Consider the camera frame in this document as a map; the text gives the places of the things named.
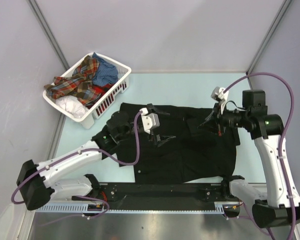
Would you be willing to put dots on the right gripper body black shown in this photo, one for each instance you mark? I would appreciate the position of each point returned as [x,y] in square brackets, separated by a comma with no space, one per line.
[229,118]

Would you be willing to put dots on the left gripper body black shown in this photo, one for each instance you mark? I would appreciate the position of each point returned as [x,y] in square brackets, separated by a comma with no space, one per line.
[150,136]

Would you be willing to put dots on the black long sleeve shirt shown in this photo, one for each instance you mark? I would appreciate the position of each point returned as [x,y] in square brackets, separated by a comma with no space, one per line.
[193,154]

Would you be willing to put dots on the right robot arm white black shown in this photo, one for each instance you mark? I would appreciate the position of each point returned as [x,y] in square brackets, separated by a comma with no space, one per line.
[280,205]

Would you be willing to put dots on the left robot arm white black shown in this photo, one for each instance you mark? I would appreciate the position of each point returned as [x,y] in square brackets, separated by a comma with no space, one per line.
[38,183]

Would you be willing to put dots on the plaid long sleeve shirt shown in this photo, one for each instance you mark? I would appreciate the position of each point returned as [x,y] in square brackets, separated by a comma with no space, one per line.
[79,85]

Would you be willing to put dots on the red shirt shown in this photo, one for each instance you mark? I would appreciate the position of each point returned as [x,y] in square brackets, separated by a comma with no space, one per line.
[101,90]

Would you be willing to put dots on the blue shirt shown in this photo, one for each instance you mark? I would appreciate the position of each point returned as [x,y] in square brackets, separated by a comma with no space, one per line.
[106,72]

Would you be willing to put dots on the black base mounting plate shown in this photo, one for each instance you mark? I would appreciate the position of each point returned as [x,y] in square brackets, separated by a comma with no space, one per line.
[168,195]

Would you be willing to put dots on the white laundry basket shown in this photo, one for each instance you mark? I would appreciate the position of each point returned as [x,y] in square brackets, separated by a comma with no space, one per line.
[99,108]

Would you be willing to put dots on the white shirt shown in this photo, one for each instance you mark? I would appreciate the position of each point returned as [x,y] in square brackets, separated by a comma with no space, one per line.
[72,105]

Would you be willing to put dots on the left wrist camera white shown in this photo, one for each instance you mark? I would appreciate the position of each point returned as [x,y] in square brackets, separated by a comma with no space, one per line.
[150,121]

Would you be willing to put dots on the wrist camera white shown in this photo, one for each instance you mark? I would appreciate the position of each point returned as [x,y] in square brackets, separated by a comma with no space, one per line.
[220,95]
[150,121]

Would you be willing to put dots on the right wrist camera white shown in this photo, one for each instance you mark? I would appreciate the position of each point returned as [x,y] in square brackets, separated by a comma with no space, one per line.
[220,95]

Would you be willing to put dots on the white slotted cable duct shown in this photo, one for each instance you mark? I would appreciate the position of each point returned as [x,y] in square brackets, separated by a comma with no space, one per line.
[210,208]

